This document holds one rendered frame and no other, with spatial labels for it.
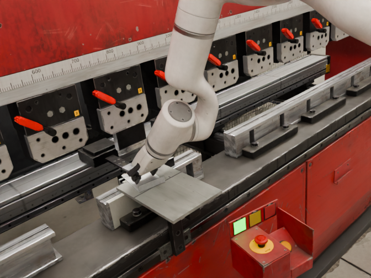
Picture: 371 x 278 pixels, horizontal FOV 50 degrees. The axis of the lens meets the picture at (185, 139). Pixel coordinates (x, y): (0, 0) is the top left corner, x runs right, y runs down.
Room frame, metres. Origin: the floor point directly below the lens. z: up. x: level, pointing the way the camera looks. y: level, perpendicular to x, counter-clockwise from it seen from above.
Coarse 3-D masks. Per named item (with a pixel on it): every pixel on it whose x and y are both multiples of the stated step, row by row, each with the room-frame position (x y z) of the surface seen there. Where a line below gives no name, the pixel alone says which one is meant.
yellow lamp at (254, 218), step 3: (255, 213) 1.04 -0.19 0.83; (258, 213) 1.04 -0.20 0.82; (252, 216) 1.03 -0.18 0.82; (255, 216) 1.04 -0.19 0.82; (258, 216) 1.04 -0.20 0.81; (252, 219) 1.03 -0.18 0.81; (255, 219) 1.04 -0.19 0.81; (258, 219) 1.04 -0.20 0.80; (252, 222) 1.03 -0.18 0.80; (255, 222) 1.04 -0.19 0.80; (258, 222) 1.04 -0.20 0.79; (252, 225) 1.03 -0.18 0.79
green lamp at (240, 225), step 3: (243, 219) 1.02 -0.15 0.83; (237, 222) 1.00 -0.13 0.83; (240, 222) 1.01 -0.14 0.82; (243, 222) 1.02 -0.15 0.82; (234, 225) 1.00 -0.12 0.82; (237, 225) 1.00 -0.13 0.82; (240, 225) 1.01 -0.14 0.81; (243, 225) 1.02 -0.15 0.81; (234, 228) 1.00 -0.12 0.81; (237, 228) 1.00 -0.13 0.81; (240, 228) 1.01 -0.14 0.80; (243, 228) 1.01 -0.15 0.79; (234, 231) 1.00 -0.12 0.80; (237, 231) 1.00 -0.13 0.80; (240, 231) 1.01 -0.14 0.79
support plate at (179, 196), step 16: (160, 176) 1.05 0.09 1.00; (176, 176) 1.04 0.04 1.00; (128, 192) 0.98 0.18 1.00; (160, 192) 0.96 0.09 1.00; (176, 192) 0.95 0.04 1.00; (192, 192) 0.94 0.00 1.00; (208, 192) 0.93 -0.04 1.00; (160, 208) 0.88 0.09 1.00; (176, 208) 0.87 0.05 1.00; (192, 208) 0.86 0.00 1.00
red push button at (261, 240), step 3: (255, 237) 0.95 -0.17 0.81; (258, 237) 0.95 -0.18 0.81; (261, 237) 0.94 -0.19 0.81; (264, 237) 0.94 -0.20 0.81; (255, 240) 0.94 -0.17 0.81; (258, 240) 0.93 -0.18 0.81; (261, 240) 0.93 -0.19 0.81; (264, 240) 0.93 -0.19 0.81; (267, 240) 0.93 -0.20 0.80; (258, 243) 0.93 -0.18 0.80; (261, 243) 0.92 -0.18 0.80; (264, 243) 0.92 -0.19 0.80; (258, 246) 0.94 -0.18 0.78; (261, 246) 0.93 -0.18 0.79; (264, 246) 0.94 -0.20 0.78
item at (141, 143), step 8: (128, 128) 1.08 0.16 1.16; (136, 128) 1.10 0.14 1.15; (144, 128) 1.11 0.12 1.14; (120, 136) 1.06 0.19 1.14; (128, 136) 1.08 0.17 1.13; (136, 136) 1.09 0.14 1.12; (144, 136) 1.11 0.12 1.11; (120, 144) 1.06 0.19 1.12; (128, 144) 1.07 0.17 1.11; (136, 144) 1.10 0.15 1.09; (144, 144) 1.12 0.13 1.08; (120, 152) 1.06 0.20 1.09
